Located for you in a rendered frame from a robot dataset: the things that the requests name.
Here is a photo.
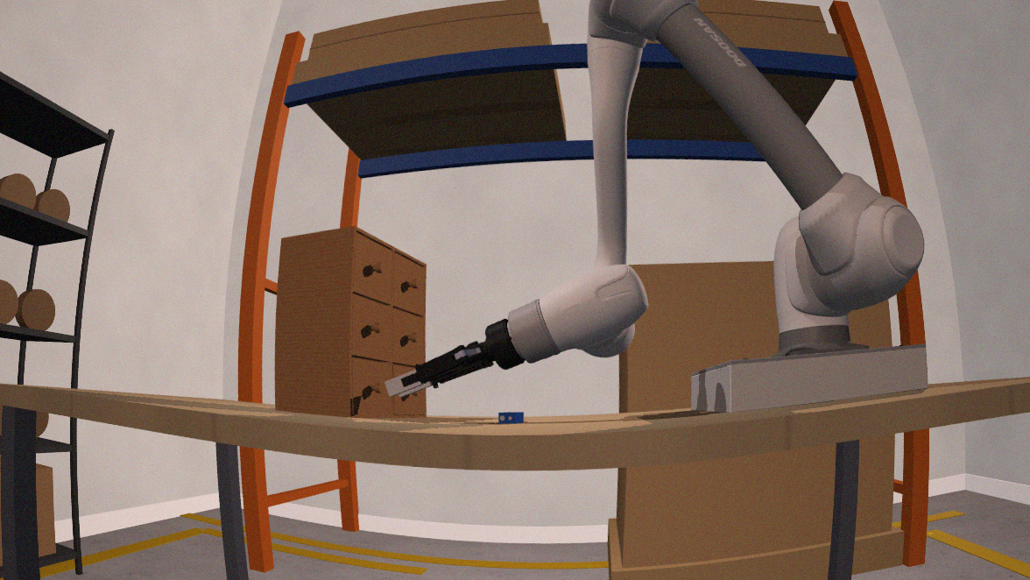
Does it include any brown wooden chest of drawers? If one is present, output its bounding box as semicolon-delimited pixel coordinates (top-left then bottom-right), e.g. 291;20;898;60
275;226;427;418

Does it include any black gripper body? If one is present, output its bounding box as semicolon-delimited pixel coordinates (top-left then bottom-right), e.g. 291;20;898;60
464;319;525;370

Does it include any blue 9v battery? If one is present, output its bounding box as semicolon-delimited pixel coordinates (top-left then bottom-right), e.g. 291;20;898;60
497;412;524;424

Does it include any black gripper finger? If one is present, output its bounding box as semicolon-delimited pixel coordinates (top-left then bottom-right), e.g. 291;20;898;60
384;341;485;397
399;361;494;398

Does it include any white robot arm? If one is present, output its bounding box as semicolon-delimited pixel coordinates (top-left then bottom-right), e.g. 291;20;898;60
507;0;924;364

